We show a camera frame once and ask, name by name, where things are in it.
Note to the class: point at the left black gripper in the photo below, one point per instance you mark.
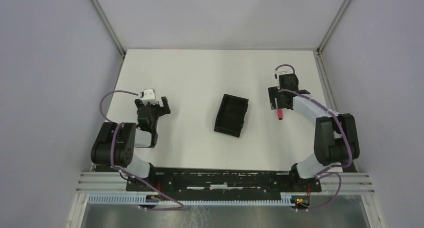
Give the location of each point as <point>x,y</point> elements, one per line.
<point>138,103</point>

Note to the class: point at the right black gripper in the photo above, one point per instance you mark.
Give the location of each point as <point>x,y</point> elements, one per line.
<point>274,94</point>

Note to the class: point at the red handled screwdriver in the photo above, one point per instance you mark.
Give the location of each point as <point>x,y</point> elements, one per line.
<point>280,114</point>

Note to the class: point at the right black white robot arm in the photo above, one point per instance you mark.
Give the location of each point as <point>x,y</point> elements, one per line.
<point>335,143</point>

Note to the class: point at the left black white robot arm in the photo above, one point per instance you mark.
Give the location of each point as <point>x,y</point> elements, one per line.
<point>115,144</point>

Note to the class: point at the black plastic bin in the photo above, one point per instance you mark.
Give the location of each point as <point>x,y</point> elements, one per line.
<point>231,115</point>

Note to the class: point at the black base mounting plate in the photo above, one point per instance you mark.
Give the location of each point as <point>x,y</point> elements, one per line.
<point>187,184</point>

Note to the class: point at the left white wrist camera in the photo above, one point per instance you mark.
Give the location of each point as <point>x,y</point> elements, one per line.
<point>147,94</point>

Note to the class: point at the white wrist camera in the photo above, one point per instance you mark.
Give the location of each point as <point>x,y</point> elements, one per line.
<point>147,94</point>
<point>277,74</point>

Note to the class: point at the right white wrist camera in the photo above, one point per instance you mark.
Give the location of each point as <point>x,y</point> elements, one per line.
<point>277,74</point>

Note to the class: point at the white slotted cable duct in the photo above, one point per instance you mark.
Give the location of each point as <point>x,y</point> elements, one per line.
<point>146,200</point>

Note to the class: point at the aluminium front rail frame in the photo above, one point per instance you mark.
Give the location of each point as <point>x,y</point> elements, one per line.
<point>351,184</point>

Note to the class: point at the right aluminium corner post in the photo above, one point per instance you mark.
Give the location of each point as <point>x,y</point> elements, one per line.
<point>333,25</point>

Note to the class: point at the aluminium corner post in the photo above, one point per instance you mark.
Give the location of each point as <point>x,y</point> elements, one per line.
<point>333,25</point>
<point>108,27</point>

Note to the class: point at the left aluminium corner post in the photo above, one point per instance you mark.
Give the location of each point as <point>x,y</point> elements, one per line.
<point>108,27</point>

